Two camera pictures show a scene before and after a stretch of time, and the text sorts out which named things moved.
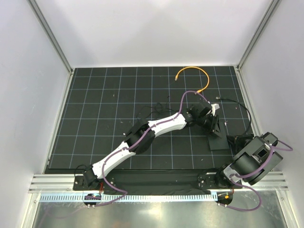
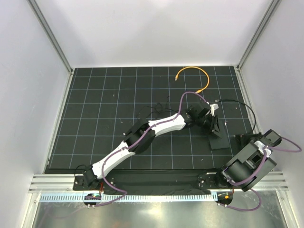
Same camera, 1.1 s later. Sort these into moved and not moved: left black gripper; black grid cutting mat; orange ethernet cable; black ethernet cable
Moved: black ethernet cable
Not moved: left black gripper; orange ethernet cable; black grid cutting mat
